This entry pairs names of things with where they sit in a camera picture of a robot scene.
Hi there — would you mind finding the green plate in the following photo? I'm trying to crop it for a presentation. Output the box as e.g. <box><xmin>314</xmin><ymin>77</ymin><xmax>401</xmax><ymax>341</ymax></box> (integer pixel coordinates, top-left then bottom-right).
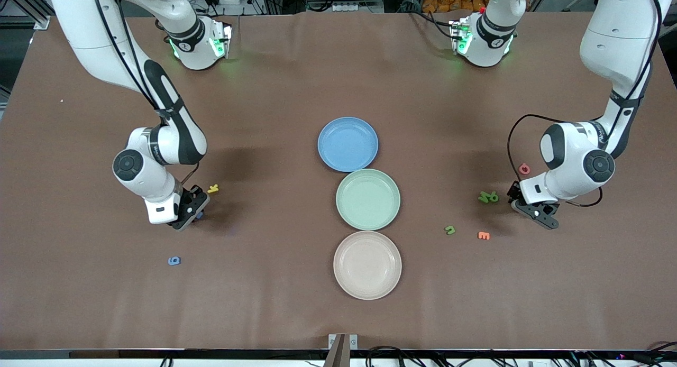
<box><xmin>336</xmin><ymin>169</ymin><xmax>401</xmax><ymax>231</ymax></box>

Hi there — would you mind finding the black cable loop bundle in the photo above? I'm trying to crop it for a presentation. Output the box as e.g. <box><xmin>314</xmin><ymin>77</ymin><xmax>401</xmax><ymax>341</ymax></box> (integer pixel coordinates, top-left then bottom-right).
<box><xmin>365</xmin><ymin>346</ymin><xmax>424</xmax><ymax>367</ymax></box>

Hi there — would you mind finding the blue plate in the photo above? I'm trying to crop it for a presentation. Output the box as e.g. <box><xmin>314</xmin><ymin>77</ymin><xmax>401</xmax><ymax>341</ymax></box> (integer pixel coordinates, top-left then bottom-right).
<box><xmin>317</xmin><ymin>117</ymin><xmax>379</xmax><ymax>173</ymax></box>

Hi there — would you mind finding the long white power strip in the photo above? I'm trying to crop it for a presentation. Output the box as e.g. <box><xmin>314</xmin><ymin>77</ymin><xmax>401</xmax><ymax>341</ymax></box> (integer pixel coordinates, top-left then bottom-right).
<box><xmin>332</xmin><ymin>1</ymin><xmax>385</xmax><ymax>13</ymax></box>

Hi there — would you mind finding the brown table cover sheet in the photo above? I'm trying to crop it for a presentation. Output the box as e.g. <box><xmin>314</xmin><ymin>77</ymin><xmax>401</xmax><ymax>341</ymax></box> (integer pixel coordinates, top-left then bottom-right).
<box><xmin>0</xmin><ymin>12</ymin><xmax>677</xmax><ymax>352</ymax></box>

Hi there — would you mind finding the aluminium frame profile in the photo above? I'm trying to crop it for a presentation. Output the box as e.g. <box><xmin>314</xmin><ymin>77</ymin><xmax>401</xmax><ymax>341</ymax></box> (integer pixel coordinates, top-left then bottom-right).
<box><xmin>0</xmin><ymin>0</ymin><xmax>52</xmax><ymax>30</ymax></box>

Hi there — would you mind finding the silver camera mount bracket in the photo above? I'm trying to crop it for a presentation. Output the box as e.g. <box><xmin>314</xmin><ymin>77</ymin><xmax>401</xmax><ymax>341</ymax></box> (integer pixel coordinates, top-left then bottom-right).
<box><xmin>324</xmin><ymin>333</ymin><xmax>359</xmax><ymax>367</ymax></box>

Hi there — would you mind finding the black base cable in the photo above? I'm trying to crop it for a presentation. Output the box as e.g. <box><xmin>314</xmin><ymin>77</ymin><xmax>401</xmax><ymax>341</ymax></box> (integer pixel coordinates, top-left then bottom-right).
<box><xmin>410</xmin><ymin>7</ymin><xmax>456</xmax><ymax>40</ymax></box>

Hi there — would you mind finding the beige plate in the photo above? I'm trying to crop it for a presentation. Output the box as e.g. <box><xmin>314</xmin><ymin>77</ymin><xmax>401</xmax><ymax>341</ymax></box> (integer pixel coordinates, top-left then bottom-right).
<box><xmin>333</xmin><ymin>231</ymin><xmax>402</xmax><ymax>301</ymax></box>

